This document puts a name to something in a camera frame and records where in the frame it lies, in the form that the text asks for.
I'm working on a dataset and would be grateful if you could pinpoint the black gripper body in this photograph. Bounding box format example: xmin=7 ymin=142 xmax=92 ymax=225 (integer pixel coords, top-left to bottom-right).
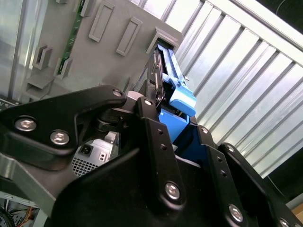
xmin=45 ymin=148 xmax=228 ymax=227

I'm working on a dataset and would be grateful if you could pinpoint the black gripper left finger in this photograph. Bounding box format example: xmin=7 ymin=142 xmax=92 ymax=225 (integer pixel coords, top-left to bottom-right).
xmin=0 ymin=85 xmax=187 ymax=212

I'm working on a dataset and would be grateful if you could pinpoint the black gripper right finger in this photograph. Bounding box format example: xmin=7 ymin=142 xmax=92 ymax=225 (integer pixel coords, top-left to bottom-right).
xmin=196 ymin=125 xmax=303 ymax=227

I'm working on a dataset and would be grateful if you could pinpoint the hard disk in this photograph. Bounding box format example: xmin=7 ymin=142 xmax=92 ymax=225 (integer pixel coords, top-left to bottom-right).
xmin=138 ymin=44 xmax=208 ymax=165

